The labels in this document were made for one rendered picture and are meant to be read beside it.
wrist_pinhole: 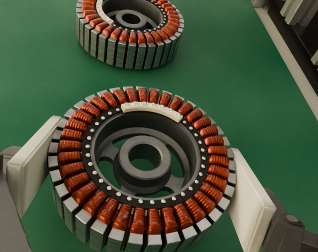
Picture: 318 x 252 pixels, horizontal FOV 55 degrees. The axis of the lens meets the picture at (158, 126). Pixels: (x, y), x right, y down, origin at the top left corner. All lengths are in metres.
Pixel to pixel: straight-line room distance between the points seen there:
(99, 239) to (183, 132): 0.08
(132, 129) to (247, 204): 0.09
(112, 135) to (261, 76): 0.21
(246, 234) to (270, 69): 0.26
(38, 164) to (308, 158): 0.24
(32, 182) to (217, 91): 0.22
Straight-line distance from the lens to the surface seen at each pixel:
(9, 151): 0.17
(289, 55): 0.44
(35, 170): 0.16
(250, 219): 0.16
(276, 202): 0.18
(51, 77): 0.30
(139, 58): 0.30
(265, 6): 0.52
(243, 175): 0.18
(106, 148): 0.20
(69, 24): 0.37
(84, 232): 0.17
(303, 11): 0.46
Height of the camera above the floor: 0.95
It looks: 49 degrees down
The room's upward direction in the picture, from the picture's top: 18 degrees clockwise
